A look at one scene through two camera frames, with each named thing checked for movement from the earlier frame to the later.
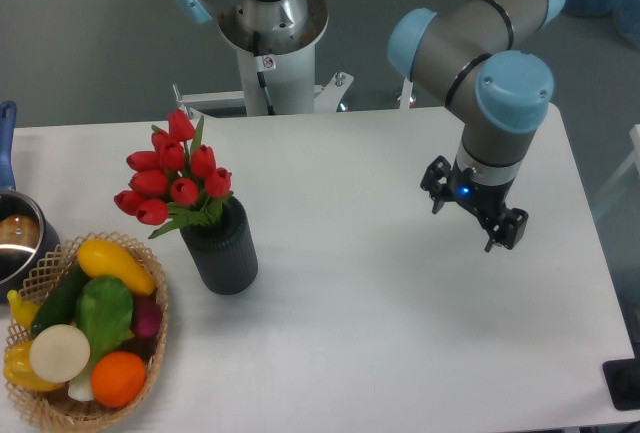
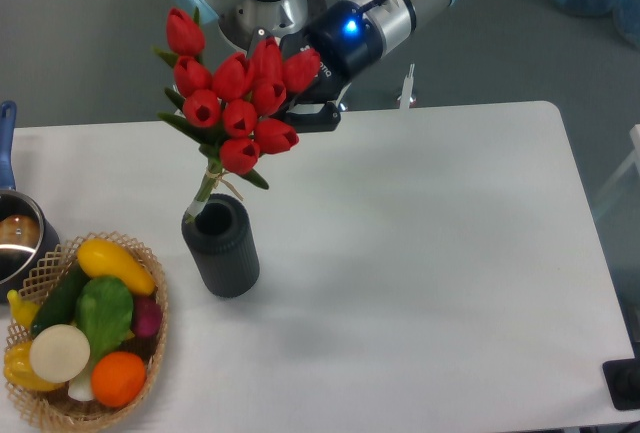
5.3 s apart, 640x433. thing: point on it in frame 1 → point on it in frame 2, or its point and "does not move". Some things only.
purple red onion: x=147 y=316 does not move
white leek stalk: x=80 y=387 does not move
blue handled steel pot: x=26 y=239 does not move
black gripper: x=483 y=200 → x=347 y=44
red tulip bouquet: x=177 y=182 → x=229 y=102
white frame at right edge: x=634 y=157 does not move
